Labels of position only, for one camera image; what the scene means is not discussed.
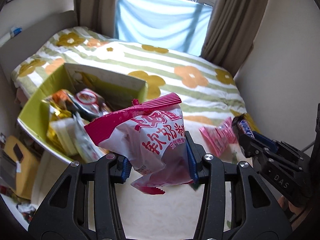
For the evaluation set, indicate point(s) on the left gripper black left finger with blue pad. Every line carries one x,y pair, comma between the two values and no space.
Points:
82,204

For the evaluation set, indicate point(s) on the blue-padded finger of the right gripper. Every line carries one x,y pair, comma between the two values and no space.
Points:
265,142

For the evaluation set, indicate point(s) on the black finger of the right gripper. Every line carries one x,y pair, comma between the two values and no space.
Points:
252,146

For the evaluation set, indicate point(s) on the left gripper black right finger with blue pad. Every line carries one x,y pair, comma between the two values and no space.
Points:
236,203

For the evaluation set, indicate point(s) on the dark chocolate bar wrapper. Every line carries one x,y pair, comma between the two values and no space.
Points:
240,127

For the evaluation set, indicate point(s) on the pink white candy bag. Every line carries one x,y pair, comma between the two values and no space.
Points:
151,135

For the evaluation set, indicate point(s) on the person's hand holding gripper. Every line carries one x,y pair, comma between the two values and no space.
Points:
299,213

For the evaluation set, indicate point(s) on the small pink snack packet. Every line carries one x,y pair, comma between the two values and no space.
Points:
219,137

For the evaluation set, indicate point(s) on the floral striped quilt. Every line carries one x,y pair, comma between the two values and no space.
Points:
208,92

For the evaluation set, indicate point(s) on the yellow box on floor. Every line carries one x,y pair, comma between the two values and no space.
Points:
19,166

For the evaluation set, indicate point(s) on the red white round-logo snack bag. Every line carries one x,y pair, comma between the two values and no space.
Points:
88,104

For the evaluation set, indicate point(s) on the green cardboard snack box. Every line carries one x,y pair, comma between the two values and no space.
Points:
116,88

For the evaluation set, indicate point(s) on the brown right curtain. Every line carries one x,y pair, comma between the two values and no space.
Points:
231,32

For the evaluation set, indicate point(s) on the brown curtain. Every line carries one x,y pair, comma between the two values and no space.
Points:
231,32
98,15

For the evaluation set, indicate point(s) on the light blue window cloth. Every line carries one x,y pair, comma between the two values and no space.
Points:
180,25

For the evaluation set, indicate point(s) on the grey bed headboard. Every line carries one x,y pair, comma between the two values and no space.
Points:
29,41

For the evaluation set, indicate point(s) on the brown left curtain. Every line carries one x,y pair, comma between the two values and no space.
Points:
98,15

